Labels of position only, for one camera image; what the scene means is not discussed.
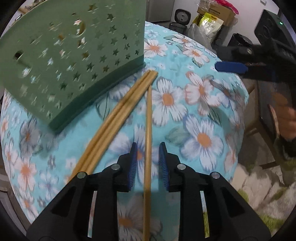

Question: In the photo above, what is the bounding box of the fuzzy green white clothing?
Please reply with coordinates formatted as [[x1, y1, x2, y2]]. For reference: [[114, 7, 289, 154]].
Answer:
[[231, 160, 296, 223]]

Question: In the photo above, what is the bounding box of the yellow green bag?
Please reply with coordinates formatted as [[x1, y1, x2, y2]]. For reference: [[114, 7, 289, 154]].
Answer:
[[193, 12, 224, 39]]

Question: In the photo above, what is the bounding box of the wooden chopstick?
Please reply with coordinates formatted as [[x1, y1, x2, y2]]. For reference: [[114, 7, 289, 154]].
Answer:
[[69, 70, 153, 180], [143, 86, 153, 241], [81, 71, 159, 174]]

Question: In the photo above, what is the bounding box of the green star-cut utensil holder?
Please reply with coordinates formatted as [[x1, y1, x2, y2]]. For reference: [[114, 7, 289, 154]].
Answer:
[[0, 0, 147, 134]]

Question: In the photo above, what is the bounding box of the grey refrigerator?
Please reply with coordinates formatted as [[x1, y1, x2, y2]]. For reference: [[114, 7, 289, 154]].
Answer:
[[146, 0, 174, 23]]

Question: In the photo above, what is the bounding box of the wooden chair frame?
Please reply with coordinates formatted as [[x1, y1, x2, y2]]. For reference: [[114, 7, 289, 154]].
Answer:
[[242, 79, 285, 167]]

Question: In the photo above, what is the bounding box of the person's right forearm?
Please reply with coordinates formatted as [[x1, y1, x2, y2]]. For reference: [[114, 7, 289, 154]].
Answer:
[[274, 92, 296, 160]]

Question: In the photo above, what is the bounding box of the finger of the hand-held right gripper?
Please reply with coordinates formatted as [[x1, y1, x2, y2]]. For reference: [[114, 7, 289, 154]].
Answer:
[[231, 45, 263, 61], [215, 61, 275, 80]]

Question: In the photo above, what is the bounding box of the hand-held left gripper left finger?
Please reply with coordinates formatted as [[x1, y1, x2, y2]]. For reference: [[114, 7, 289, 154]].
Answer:
[[26, 142, 138, 241]]

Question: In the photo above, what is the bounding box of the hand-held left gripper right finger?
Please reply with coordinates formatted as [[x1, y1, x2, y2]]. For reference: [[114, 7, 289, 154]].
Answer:
[[159, 142, 271, 241]]

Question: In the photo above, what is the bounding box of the pink plastic bag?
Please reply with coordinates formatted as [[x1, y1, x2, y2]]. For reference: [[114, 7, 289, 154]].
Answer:
[[216, 0, 238, 14]]

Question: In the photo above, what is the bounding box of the cardboard box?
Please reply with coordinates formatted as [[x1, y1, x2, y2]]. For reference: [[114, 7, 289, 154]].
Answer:
[[197, 2, 236, 26]]

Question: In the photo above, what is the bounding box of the floral turquoise tablecloth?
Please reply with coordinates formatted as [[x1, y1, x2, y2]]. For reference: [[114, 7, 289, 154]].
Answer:
[[0, 21, 250, 241]]

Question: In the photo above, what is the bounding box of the black rice cooker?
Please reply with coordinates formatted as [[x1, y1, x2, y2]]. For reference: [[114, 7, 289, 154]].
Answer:
[[169, 9, 192, 34]]

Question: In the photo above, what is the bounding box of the black trash bin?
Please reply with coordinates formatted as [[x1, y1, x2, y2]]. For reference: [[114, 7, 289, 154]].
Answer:
[[228, 33, 253, 48]]

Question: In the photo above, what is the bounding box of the clear plastic bag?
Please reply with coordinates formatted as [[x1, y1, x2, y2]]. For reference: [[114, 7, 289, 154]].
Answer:
[[188, 23, 212, 44]]

